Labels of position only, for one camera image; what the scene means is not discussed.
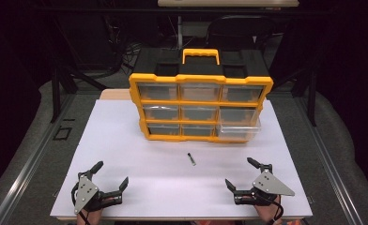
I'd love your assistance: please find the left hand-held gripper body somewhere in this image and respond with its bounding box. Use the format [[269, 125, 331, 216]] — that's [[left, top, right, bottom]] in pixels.
[[70, 170, 124, 217]]

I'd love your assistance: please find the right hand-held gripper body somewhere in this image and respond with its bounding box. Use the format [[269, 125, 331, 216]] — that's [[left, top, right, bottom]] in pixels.
[[233, 162, 297, 207]]

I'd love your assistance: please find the clear plastic pulled-out drawer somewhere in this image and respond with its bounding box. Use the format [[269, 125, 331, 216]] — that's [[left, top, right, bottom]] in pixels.
[[216, 117, 262, 142]]

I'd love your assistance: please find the person's left hand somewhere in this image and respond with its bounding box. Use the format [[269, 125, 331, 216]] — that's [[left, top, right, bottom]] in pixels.
[[76, 196, 118, 225]]

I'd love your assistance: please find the person's right hand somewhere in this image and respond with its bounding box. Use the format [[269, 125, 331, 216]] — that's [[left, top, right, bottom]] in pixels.
[[253, 194, 284, 225]]

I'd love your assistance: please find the wooden board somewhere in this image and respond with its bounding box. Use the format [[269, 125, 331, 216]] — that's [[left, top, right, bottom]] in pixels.
[[99, 88, 132, 101]]

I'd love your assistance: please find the group of clear closed drawers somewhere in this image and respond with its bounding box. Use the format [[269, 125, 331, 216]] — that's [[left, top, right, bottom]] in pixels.
[[136, 82, 264, 138]]

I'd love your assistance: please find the black metal stand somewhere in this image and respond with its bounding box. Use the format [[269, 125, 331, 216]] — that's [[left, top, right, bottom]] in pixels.
[[50, 64, 109, 125], [289, 68, 318, 128]]

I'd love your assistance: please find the yellow black organizer cabinet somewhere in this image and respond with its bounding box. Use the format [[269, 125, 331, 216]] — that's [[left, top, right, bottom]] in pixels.
[[128, 47, 274, 144]]

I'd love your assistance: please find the black chair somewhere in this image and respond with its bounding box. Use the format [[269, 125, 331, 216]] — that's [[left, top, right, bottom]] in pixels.
[[205, 14, 278, 53]]

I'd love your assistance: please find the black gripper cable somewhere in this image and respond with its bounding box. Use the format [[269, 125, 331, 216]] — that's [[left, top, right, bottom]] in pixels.
[[260, 190, 285, 225], [78, 209, 91, 225]]

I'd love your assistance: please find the aluminium rail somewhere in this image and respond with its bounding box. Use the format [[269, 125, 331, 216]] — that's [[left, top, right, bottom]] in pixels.
[[0, 93, 77, 225], [294, 96, 365, 225]]

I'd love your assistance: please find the bundle of dark cables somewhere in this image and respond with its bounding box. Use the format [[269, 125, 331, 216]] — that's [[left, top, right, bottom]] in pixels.
[[105, 13, 144, 78]]

